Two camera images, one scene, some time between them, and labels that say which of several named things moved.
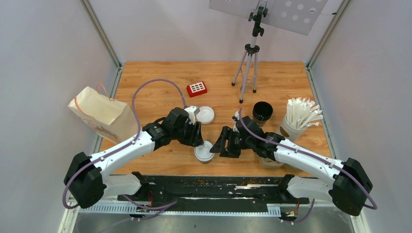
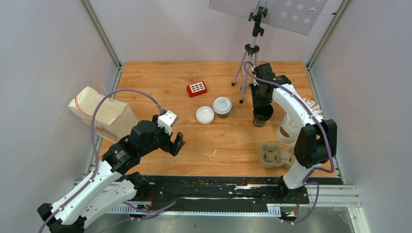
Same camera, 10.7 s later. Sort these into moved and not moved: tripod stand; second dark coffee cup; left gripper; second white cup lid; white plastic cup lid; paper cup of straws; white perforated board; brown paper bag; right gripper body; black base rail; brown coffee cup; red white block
Moved: white plastic cup lid; left gripper; right gripper body; brown coffee cup
Not moved: second dark coffee cup; paper cup of straws; white perforated board; red white block; brown paper bag; second white cup lid; black base rail; tripod stand
